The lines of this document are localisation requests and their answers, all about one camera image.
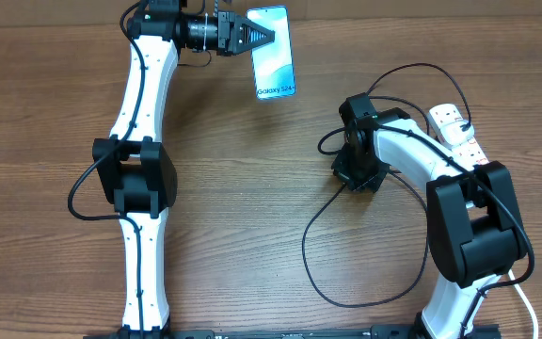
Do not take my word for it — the Samsung Galaxy smartphone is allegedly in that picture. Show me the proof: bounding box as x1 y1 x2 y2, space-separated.
247 6 296 100

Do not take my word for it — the black USB charging cable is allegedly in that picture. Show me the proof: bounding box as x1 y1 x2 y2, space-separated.
301 62 473 310

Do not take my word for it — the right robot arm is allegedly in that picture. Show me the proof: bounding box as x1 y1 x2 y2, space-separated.
332 93 529 338

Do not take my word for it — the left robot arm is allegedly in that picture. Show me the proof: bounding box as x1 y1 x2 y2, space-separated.
92 1 279 338

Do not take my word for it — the white charger adapter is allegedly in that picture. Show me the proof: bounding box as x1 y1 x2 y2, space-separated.
440 120 475 148

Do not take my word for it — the white power strip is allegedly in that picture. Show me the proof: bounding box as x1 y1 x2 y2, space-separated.
429 104 488 168

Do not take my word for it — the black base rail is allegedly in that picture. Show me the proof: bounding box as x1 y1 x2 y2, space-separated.
83 325 502 339

